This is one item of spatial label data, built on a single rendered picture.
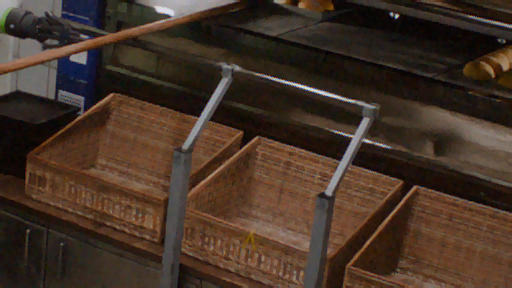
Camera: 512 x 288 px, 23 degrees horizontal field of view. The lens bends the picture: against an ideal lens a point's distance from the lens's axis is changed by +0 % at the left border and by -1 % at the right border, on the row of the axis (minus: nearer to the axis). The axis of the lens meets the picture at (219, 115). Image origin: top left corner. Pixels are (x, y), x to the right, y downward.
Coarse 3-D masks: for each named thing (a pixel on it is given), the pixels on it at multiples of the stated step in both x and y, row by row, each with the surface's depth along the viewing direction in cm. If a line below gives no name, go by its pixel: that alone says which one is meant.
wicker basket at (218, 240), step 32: (256, 160) 421; (288, 160) 415; (320, 160) 409; (192, 192) 393; (224, 192) 411; (256, 192) 420; (352, 192) 403; (192, 224) 385; (224, 224) 378; (256, 224) 417; (288, 224) 413; (192, 256) 387; (224, 256) 380; (256, 256) 391; (288, 256) 368; (352, 256) 375
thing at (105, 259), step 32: (0, 192) 420; (0, 224) 422; (32, 224) 414; (64, 224) 405; (96, 224) 403; (0, 256) 425; (32, 256) 417; (64, 256) 409; (96, 256) 402; (128, 256) 395; (160, 256) 387
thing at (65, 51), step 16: (240, 0) 452; (192, 16) 424; (208, 16) 433; (128, 32) 393; (144, 32) 400; (64, 48) 367; (80, 48) 372; (0, 64) 344; (16, 64) 348; (32, 64) 354
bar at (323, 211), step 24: (72, 24) 410; (144, 48) 396; (168, 48) 392; (240, 72) 378; (216, 96) 378; (312, 96) 367; (336, 96) 363; (192, 144) 372; (360, 144) 356; (168, 216) 375; (168, 240) 377; (312, 240) 350; (168, 264) 379; (312, 264) 351
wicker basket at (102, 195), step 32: (64, 128) 428; (96, 128) 445; (160, 128) 439; (192, 128) 433; (224, 128) 427; (32, 160) 414; (64, 160) 433; (96, 160) 450; (128, 160) 445; (160, 160) 439; (192, 160) 433; (224, 160) 418; (32, 192) 417; (64, 192) 410; (96, 192) 403; (128, 192) 395; (160, 192) 434; (128, 224) 403; (160, 224) 391
